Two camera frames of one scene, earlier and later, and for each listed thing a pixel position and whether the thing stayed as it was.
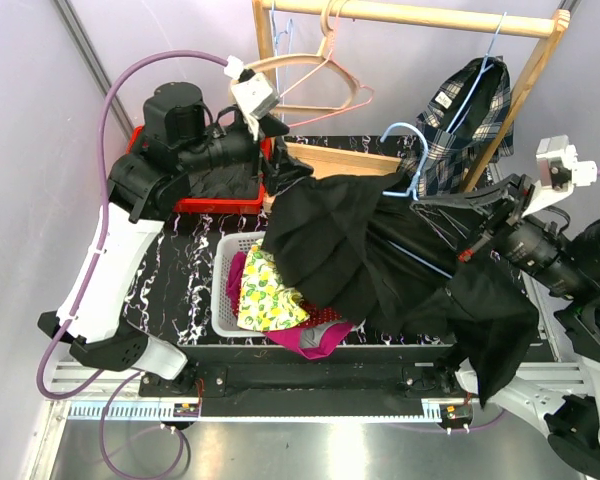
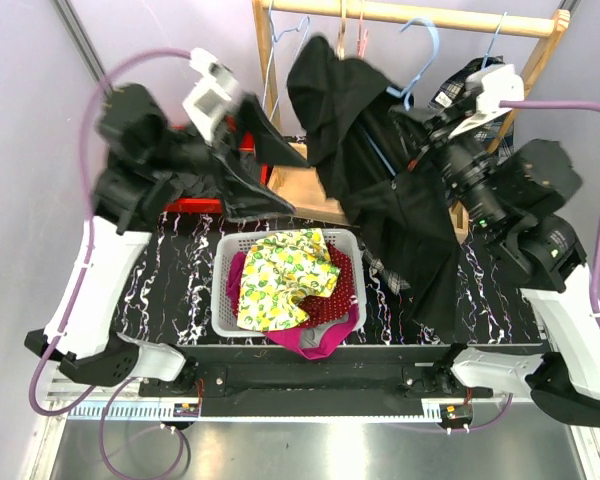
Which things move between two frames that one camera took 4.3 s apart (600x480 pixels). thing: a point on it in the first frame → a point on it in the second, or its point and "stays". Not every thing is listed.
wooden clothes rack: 309,159 stays
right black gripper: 472,215 → 428,134
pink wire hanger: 339,4 → 361,41
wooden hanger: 321,57 → 342,33
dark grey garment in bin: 239,180 stays
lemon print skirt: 264,302 stays
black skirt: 367,245 → 344,119
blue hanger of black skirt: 413,191 → 406,91
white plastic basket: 224,321 stays
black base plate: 317,375 stays
